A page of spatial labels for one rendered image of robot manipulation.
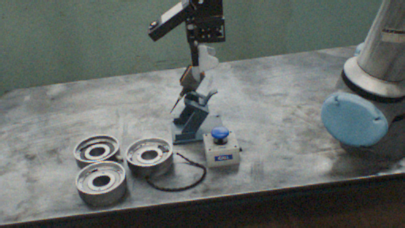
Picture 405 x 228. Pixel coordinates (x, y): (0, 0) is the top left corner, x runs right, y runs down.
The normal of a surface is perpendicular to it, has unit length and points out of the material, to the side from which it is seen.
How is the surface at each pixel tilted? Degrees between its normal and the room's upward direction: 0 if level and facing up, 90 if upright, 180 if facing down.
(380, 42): 85
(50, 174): 0
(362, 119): 97
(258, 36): 90
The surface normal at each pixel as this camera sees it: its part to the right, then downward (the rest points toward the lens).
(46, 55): 0.07, 0.52
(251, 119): -0.11, -0.85
